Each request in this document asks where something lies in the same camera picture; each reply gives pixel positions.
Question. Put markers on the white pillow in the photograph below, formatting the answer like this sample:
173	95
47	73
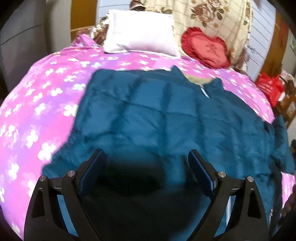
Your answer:
140	31

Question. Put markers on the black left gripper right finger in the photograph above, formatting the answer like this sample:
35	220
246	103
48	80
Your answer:
236	210

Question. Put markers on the pink floral bedspread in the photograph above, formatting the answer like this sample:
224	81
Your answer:
38	116

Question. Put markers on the person's right hand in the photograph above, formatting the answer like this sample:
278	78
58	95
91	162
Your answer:
289	204

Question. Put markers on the red heart-shaped cushion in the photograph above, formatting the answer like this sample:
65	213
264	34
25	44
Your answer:
211	52

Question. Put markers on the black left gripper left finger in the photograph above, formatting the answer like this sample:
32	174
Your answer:
56	211

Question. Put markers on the wooden chair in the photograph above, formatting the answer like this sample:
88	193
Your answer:
286	107

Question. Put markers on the cream floral sheet on headboard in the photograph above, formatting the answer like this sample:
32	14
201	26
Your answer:
229	20

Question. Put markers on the red shopping bag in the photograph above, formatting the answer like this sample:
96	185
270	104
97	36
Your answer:
272	87

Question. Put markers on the grey refrigerator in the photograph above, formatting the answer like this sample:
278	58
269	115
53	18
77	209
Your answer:
23	41

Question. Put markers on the teal quilted down jacket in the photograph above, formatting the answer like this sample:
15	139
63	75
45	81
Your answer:
147	122

